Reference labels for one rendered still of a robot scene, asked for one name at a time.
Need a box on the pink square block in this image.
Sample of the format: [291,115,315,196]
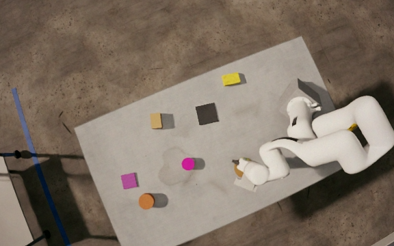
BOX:
[121,173,137,189]

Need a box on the round cork coaster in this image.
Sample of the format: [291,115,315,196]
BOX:
[234,164,244,178]

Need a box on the orange cylinder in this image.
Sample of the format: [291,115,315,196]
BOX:
[138,193,155,210]

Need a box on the dark grey square tile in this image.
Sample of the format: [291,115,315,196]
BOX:
[196,102,218,125]

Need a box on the magenta short cylinder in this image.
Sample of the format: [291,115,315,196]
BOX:
[181,158,194,171]

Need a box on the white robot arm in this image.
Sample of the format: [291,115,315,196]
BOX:
[234,96,394,192]

